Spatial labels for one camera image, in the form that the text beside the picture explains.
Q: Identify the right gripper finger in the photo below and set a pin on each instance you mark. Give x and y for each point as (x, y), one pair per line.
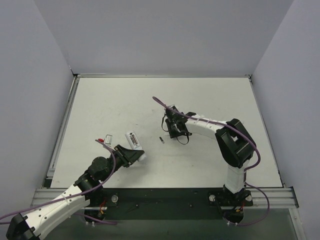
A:
(183, 129)
(173, 130)

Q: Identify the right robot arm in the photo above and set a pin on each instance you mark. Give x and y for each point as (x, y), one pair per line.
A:
(235, 143)

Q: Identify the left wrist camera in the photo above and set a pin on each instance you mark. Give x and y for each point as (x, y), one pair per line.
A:
(107, 140)

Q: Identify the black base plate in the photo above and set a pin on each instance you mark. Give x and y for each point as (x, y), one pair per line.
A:
(117, 204)

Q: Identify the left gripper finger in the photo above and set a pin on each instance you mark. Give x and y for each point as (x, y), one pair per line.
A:
(130, 159)
(122, 150)

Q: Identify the white remote control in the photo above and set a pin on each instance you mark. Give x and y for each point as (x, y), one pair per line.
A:
(127, 135)

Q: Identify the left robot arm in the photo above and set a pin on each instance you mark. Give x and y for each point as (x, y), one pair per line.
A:
(41, 220)

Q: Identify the aluminium frame rail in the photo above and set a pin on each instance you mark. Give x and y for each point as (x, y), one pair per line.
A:
(77, 145)

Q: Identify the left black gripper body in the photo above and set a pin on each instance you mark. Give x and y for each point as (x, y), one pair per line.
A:
(123, 157)

